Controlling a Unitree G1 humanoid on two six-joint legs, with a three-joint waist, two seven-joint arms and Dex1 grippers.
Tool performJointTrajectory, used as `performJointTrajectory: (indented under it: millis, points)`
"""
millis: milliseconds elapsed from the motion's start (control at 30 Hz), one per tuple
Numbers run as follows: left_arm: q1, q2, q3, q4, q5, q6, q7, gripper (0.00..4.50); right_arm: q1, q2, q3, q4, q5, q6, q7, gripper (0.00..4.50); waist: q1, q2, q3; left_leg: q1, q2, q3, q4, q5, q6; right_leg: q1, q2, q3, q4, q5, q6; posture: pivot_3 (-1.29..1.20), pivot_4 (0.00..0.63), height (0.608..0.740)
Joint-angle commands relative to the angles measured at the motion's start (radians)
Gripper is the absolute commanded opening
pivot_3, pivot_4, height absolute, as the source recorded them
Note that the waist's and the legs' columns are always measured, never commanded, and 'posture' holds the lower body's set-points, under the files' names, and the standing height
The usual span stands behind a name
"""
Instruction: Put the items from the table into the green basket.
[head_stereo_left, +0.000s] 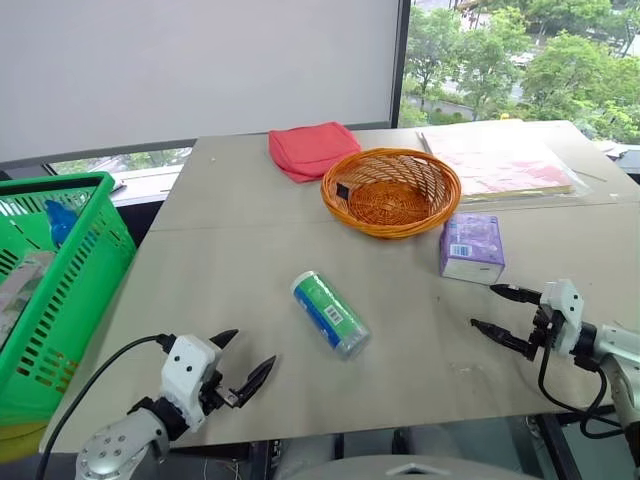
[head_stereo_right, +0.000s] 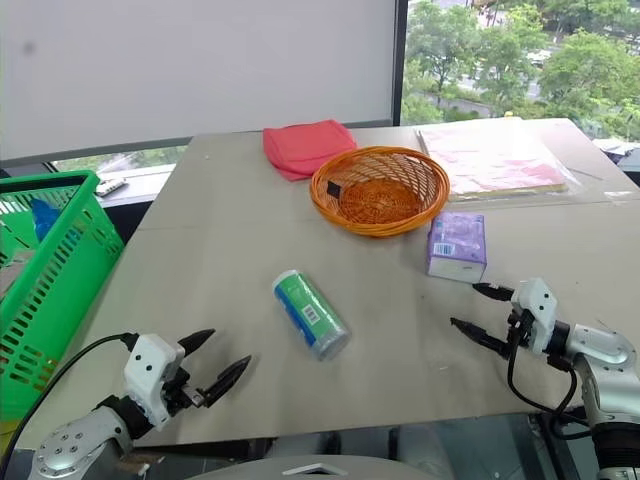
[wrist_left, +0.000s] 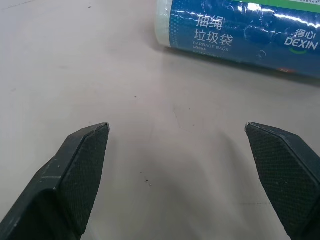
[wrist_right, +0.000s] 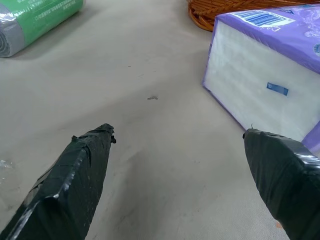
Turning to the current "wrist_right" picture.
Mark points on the brown wicker basket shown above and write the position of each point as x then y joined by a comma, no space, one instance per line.
212,12

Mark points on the purple tissue pack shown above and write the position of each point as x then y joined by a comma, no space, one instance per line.
262,75

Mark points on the green garbage bag roll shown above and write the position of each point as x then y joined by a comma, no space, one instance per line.
32,22

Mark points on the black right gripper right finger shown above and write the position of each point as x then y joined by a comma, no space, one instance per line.
287,180

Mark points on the clear plastic wrapper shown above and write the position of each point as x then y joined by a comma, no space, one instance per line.
5,165

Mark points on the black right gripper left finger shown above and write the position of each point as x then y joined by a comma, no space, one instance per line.
65,185

